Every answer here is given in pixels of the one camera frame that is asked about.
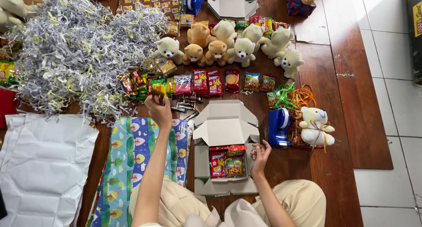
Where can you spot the person's left hand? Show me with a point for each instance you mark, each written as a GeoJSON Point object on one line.
{"type": "Point", "coordinates": [161, 114]}

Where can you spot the person's right hand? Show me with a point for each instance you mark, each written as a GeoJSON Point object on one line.
{"type": "Point", "coordinates": [260, 161]}

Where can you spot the person's left fingers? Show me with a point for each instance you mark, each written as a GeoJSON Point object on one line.
{"type": "Point", "coordinates": [150, 101]}

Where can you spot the dark brown snack packet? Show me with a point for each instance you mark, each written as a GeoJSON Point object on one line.
{"type": "Point", "coordinates": [158, 96]}

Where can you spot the pile of yellow green packets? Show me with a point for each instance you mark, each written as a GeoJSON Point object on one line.
{"type": "Point", "coordinates": [162, 85]}

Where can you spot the pile of brown wafer packets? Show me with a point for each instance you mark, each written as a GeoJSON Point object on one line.
{"type": "Point", "coordinates": [132, 81]}

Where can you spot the pile of dark chocolate bars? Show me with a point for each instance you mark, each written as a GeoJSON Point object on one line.
{"type": "Point", "coordinates": [186, 105]}

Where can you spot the pink white snack packet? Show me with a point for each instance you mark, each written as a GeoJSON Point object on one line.
{"type": "Point", "coordinates": [183, 85]}

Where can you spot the clear bags of biscuits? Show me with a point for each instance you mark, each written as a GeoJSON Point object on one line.
{"type": "Point", "coordinates": [161, 66]}

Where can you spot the stack of red biscuit packets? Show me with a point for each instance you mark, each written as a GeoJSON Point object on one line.
{"type": "Point", "coordinates": [207, 83]}

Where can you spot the blue tree-print wrapping paper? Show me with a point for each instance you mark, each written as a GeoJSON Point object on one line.
{"type": "Point", "coordinates": [132, 161]}

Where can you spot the tan teddy bear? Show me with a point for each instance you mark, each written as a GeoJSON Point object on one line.
{"type": "Point", "coordinates": [216, 52]}
{"type": "Point", "coordinates": [194, 54]}
{"type": "Point", "coordinates": [198, 34]}

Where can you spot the clear biscuit bag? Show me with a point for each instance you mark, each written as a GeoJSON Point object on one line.
{"type": "Point", "coordinates": [173, 28]}
{"type": "Point", "coordinates": [187, 20]}

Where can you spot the open grey cardboard box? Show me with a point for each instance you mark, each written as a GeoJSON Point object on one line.
{"type": "Point", "coordinates": [224, 128]}

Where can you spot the red round-cookie packet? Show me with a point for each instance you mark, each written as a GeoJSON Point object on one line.
{"type": "Point", "coordinates": [232, 81]}

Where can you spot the heap of shredded paper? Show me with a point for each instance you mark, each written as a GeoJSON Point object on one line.
{"type": "Point", "coordinates": [75, 55]}

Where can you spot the red biscuit packet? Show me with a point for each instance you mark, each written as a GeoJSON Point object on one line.
{"type": "Point", "coordinates": [217, 164]}

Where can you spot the brown square-print wrapping paper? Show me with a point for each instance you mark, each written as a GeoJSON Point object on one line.
{"type": "Point", "coordinates": [148, 2]}

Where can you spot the red-topped snack packet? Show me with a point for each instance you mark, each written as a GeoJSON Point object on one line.
{"type": "Point", "coordinates": [236, 149]}

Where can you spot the peanut packet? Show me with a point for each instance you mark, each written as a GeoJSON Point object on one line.
{"type": "Point", "coordinates": [268, 83]}
{"type": "Point", "coordinates": [252, 81]}
{"type": "Point", "coordinates": [272, 99]}
{"type": "Point", "coordinates": [235, 166]}

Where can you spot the group of cream teddy bears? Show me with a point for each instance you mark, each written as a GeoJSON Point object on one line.
{"type": "Point", "coordinates": [242, 50]}

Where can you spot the blue tape dispenser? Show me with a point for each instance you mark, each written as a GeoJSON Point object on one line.
{"type": "Point", "coordinates": [195, 1]}
{"type": "Point", "coordinates": [278, 128]}

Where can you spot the white paper sheet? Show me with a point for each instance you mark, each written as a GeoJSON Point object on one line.
{"type": "Point", "coordinates": [43, 171]}

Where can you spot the stack of flat cardboard boxes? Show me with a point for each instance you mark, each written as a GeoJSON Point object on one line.
{"type": "Point", "coordinates": [232, 2]}

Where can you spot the green ribbon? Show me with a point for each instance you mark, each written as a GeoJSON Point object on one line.
{"type": "Point", "coordinates": [285, 95]}

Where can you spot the row of mixed snack packets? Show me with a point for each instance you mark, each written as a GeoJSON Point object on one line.
{"type": "Point", "coordinates": [263, 24]}

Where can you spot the red container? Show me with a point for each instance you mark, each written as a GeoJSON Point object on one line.
{"type": "Point", "coordinates": [7, 106]}

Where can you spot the yellow snack packets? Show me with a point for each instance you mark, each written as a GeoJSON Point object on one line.
{"type": "Point", "coordinates": [6, 73]}

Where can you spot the red brown wrapped gift box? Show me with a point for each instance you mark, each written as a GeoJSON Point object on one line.
{"type": "Point", "coordinates": [294, 134]}

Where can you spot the orange ribbon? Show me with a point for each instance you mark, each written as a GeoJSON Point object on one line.
{"type": "Point", "coordinates": [304, 96]}

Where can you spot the heap of plush toys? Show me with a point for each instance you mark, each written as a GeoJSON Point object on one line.
{"type": "Point", "coordinates": [16, 6]}

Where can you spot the cream teddy bear gold ribbon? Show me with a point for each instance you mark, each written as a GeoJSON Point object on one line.
{"type": "Point", "coordinates": [315, 128]}

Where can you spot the blue wrapped gift box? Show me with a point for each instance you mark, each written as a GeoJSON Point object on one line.
{"type": "Point", "coordinates": [295, 7]}

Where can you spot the person's beige clothing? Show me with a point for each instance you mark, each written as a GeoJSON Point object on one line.
{"type": "Point", "coordinates": [296, 200]}

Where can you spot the wood-look floor mat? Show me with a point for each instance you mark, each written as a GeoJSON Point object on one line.
{"type": "Point", "coordinates": [356, 128]}

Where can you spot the black carton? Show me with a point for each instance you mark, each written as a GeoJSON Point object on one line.
{"type": "Point", "coordinates": [414, 35]}

